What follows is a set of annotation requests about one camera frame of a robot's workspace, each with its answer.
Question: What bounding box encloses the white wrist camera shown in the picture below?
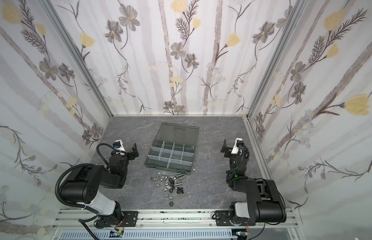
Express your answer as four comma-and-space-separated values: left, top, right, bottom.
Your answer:
231, 138, 245, 156
113, 140, 125, 152

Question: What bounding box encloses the right aluminium corner post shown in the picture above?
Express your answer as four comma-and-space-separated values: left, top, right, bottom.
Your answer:
246, 0, 308, 120

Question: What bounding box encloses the white perforated cable duct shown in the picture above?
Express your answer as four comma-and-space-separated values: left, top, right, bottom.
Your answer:
58, 229, 239, 240

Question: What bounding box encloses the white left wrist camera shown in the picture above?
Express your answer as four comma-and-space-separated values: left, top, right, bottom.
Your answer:
113, 140, 125, 152

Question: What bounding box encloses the green plastic organizer box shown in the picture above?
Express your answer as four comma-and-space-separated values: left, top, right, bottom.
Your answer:
145, 122, 200, 174

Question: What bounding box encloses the aluminium corner post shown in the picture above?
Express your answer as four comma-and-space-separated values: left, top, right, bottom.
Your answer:
39, 0, 114, 118
246, 0, 308, 120

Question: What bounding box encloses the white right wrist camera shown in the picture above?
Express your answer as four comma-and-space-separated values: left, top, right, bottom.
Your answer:
231, 138, 245, 156

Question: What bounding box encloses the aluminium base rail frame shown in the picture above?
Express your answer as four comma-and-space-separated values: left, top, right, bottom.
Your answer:
47, 209, 304, 240

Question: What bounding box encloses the steel hex bolt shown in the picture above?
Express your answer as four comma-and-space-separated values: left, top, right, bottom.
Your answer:
174, 180, 183, 185
176, 173, 187, 180

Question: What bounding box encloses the steel wing nut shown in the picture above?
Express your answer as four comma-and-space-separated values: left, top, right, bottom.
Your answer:
150, 176, 160, 182

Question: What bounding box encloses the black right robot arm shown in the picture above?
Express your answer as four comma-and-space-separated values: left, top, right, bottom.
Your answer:
212, 138, 287, 227

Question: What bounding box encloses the left aluminium corner post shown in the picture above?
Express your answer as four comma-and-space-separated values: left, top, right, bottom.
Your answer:
39, 0, 114, 118

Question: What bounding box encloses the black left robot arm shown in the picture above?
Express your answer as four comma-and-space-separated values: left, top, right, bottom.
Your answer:
54, 140, 139, 229

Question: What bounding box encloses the black hex bolt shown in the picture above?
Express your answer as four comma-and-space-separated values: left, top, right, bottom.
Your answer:
177, 187, 184, 194

